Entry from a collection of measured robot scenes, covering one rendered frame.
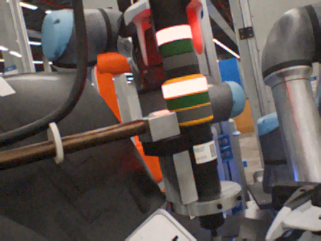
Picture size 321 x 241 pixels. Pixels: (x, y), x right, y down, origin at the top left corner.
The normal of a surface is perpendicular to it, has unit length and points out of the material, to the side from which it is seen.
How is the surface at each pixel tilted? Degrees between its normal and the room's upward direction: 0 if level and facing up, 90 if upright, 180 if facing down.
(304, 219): 6
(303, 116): 72
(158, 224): 54
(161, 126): 90
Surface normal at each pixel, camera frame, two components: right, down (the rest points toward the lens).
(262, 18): -0.08, 0.07
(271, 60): -0.81, -0.11
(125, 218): 0.17, -0.62
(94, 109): 0.29, -0.79
